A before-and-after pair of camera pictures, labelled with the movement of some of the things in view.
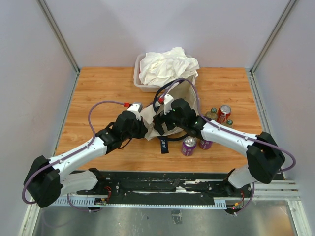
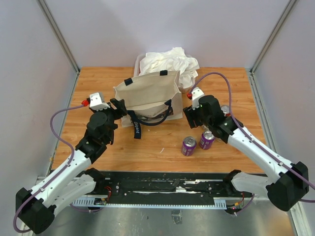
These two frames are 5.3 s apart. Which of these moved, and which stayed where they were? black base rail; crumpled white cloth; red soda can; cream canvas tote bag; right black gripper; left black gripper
Moved: cream canvas tote bag; left black gripper; right black gripper
Stayed: crumpled white cloth; black base rail; red soda can
